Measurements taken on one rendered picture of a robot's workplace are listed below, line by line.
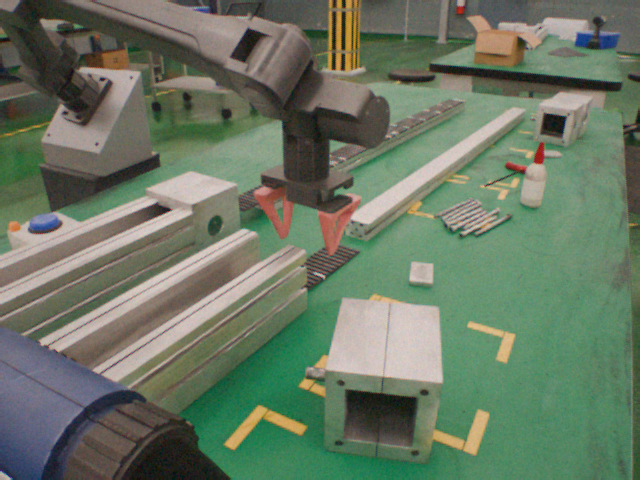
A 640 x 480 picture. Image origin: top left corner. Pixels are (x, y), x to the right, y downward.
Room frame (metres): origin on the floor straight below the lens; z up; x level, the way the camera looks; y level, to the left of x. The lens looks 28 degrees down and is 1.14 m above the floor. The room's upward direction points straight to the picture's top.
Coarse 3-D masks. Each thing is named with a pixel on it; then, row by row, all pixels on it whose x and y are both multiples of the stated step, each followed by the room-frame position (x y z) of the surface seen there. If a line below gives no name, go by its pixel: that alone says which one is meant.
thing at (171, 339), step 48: (240, 240) 0.52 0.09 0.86; (144, 288) 0.42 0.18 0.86; (192, 288) 0.45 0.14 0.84; (240, 288) 0.42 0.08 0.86; (288, 288) 0.47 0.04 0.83; (48, 336) 0.34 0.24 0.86; (96, 336) 0.35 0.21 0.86; (144, 336) 0.38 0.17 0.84; (192, 336) 0.36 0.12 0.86; (240, 336) 0.41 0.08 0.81; (144, 384) 0.31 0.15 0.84; (192, 384) 0.35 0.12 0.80
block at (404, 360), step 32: (352, 320) 0.35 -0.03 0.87; (384, 320) 0.35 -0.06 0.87; (416, 320) 0.35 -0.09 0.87; (352, 352) 0.31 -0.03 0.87; (384, 352) 0.31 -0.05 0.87; (416, 352) 0.31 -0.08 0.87; (352, 384) 0.29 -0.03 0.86; (384, 384) 0.28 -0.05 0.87; (416, 384) 0.28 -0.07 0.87; (352, 416) 0.31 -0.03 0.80; (384, 416) 0.31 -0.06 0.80; (416, 416) 0.28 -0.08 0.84; (352, 448) 0.29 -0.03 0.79; (384, 448) 0.28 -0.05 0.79; (416, 448) 0.28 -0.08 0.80
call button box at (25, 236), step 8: (64, 216) 0.65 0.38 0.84; (24, 224) 0.62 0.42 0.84; (64, 224) 0.62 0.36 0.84; (72, 224) 0.62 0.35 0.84; (8, 232) 0.60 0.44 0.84; (16, 232) 0.60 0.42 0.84; (24, 232) 0.60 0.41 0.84; (32, 232) 0.59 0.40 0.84; (40, 232) 0.59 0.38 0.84; (48, 232) 0.59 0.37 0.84; (56, 232) 0.60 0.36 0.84; (16, 240) 0.59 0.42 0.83; (24, 240) 0.57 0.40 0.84; (32, 240) 0.57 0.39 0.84; (16, 248) 0.59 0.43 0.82
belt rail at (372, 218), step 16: (512, 112) 1.43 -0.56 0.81; (496, 128) 1.25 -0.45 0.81; (464, 144) 1.10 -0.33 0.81; (480, 144) 1.12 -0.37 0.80; (432, 160) 0.98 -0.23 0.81; (448, 160) 0.98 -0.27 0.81; (464, 160) 1.05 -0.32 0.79; (416, 176) 0.89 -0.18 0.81; (432, 176) 0.89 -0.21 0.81; (448, 176) 0.96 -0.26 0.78; (400, 192) 0.81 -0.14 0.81; (416, 192) 0.83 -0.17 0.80; (368, 208) 0.74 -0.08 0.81; (384, 208) 0.74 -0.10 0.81; (400, 208) 0.79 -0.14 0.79; (352, 224) 0.70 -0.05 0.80; (368, 224) 0.68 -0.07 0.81; (384, 224) 0.73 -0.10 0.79
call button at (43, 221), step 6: (36, 216) 0.62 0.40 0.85; (42, 216) 0.62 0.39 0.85; (48, 216) 0.62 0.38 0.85; (54, 216) 0.62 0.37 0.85; (30, 222) 0.60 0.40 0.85; (36, 222) 0.60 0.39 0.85; (42, 222) 0.60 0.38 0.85; (48, 222) 0.60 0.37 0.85; (54, 222) 0.61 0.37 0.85; (30, 228) 0.60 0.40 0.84; (36, 228) 0.59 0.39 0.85; (42, 228) 0.59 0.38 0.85; (48, 228) 0.60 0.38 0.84
